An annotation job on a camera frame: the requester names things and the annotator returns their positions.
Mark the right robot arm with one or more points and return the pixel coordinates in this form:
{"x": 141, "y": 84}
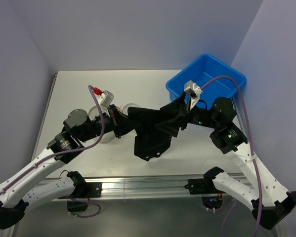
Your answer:
{"x": 268, "y": 200}

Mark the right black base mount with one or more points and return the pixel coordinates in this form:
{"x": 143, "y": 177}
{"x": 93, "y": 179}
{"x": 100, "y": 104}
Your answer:
{"x": 201, "y": 186}

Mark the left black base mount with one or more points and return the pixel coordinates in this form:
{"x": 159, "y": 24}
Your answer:
{"x": 80, "y": 201}

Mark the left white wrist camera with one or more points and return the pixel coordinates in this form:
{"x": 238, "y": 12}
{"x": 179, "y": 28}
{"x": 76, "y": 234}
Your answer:
{"x": 104, "y": 97}

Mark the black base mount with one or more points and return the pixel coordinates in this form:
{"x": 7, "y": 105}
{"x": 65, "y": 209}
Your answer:
{"x": 201, "y": 186}
{"x": 80, "y": 201}

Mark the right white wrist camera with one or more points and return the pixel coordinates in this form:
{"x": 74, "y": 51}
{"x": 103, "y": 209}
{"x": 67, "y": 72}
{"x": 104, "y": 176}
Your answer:
{"x": 194, "y": 92}

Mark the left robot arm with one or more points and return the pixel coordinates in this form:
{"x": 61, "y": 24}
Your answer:
{"x": 20, "y": 194}

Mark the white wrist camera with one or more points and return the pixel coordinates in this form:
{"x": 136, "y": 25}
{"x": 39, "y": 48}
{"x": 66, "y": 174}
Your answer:
{"x": 104, "y": 97}
{"x": 194, "y": 92}

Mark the blue plastic bin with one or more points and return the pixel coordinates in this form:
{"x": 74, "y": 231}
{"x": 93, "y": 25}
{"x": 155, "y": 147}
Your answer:
{"x": 202, "y": 70}

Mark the black garment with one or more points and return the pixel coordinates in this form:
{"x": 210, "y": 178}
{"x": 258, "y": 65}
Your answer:
{"x": 150, "y": 142}

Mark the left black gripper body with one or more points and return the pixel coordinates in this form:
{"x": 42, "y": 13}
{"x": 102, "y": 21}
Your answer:
{"x": 95, "y": 130}

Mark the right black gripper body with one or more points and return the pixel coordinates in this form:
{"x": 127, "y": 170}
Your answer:
{"x": 198, "y": 116}

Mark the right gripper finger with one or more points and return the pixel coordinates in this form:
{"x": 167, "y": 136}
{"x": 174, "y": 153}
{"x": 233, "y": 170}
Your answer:
{"x": 171, "y": 127}
{"x": 175, "y": 108}

